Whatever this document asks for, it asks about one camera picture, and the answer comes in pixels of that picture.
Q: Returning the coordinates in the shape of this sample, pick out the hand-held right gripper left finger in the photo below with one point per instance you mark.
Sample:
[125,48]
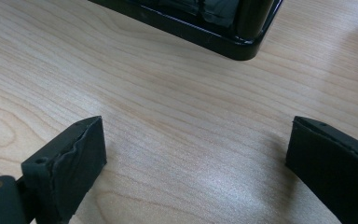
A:
[71,168]

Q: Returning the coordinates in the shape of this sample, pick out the red and black shoe rack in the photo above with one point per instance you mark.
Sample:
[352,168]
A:
[199,31]

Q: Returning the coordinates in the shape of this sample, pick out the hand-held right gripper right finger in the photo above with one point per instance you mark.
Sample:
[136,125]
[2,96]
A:
[329,168]

